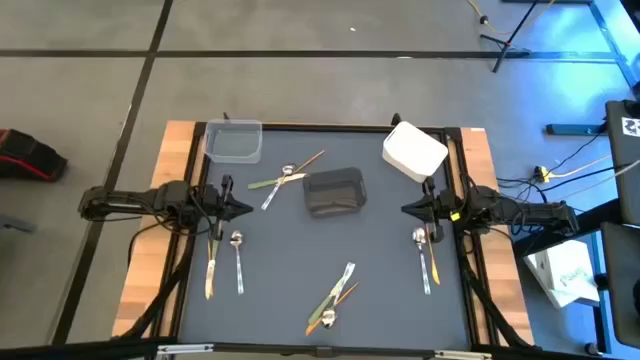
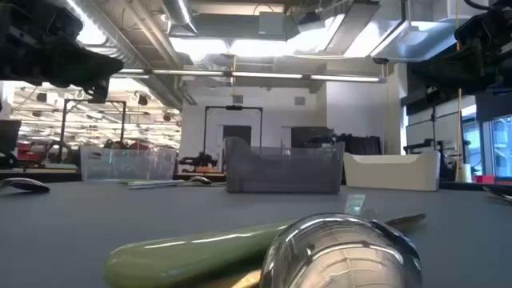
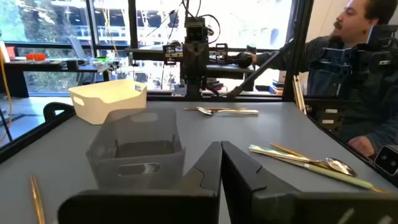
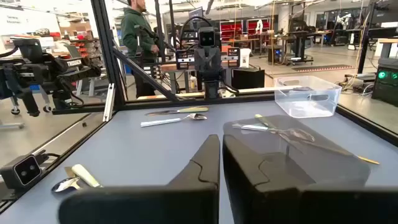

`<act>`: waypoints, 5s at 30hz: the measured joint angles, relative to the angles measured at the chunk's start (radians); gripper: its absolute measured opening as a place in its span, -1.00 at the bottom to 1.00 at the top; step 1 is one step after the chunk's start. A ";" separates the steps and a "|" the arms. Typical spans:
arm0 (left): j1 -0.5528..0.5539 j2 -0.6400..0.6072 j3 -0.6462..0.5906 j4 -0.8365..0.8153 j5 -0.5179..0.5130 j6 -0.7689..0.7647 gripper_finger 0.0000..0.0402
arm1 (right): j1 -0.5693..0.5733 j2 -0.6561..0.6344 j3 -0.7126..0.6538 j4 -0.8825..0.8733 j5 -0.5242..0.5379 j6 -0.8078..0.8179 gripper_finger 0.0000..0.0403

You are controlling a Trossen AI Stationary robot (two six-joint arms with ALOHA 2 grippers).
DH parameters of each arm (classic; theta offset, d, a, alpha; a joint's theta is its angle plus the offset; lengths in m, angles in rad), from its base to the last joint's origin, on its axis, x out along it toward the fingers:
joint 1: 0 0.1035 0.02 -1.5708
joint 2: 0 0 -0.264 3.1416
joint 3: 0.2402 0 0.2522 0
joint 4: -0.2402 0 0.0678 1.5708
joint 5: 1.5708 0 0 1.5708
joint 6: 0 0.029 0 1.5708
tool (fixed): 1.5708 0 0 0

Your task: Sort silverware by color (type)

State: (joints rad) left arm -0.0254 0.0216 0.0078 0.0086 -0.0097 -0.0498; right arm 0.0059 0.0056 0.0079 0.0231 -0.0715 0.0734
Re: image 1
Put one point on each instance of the black tripod stand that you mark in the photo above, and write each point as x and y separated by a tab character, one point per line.
505	47

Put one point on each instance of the black panel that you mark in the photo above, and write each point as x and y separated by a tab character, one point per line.
622	285

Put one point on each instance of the red black bag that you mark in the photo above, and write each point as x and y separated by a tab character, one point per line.
25	155

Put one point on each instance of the silver spoon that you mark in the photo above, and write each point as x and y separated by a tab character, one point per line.
236	238
419	236
328	318
288	170

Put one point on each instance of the white plastic bin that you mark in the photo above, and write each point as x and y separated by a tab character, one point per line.
412	150

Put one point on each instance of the yellow power plug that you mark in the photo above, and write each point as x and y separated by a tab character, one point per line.
542	174

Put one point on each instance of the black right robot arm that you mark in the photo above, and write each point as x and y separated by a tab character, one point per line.
525	210

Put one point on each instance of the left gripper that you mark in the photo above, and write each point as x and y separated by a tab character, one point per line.
217	205

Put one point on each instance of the grey table mat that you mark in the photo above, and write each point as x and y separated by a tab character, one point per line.
290	250

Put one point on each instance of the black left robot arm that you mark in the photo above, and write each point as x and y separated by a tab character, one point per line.
125	200

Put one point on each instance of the yellow tape tag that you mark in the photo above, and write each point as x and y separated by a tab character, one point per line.
455	216

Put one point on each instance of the dark smoky plastic bin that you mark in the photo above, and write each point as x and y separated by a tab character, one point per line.
334	192

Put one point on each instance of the blue metal floor frame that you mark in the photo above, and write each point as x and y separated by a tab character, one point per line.
612	40

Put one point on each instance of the grey flat floor object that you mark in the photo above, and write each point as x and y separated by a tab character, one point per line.
15	223

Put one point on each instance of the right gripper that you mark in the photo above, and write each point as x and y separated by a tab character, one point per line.
442	207

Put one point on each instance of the silver frame bracket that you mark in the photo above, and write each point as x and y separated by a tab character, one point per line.
462	355
185	349

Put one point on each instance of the black cabinet with marker tag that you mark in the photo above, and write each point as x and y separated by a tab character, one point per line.
625	175

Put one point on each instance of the clear plastic bin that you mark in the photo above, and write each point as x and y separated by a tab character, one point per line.
232	142

